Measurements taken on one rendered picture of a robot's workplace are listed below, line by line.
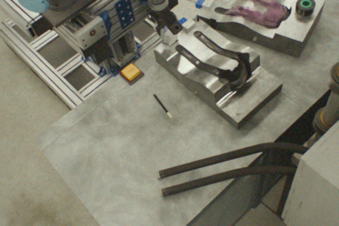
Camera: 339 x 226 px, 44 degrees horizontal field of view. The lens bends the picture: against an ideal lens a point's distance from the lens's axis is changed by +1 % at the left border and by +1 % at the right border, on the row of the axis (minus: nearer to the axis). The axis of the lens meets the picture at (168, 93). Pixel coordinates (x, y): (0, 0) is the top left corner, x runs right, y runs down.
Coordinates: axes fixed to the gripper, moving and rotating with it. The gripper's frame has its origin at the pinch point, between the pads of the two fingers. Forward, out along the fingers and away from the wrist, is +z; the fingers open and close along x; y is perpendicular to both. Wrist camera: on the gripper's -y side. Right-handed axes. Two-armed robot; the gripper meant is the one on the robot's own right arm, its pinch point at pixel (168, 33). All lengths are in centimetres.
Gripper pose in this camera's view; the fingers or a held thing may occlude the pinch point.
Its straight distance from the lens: 180.7
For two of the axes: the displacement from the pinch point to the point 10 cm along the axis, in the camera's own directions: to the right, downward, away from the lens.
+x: -7.3, 6.6, -1.8
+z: 1.2, 3.8, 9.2
